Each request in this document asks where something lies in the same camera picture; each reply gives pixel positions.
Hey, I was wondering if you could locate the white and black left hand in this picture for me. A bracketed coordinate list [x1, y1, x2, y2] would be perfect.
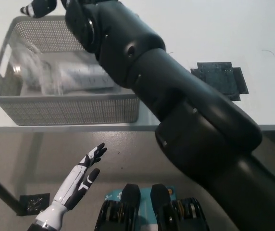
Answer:
[52, 142, 108, 212]

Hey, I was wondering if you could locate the white power strip with cord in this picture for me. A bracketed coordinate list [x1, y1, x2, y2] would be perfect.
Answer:
[9, 45, 122, 96]

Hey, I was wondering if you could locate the black textured foot pad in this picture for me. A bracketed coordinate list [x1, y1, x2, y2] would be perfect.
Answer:
[19, 192, 51, 217]

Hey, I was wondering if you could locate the grey perforated plastic basket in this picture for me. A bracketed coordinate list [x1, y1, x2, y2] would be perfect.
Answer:
[0, 15, 142, 127]

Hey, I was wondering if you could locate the black textured table pad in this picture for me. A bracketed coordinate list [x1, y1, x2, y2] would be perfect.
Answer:
[190, 61, 250, 103]

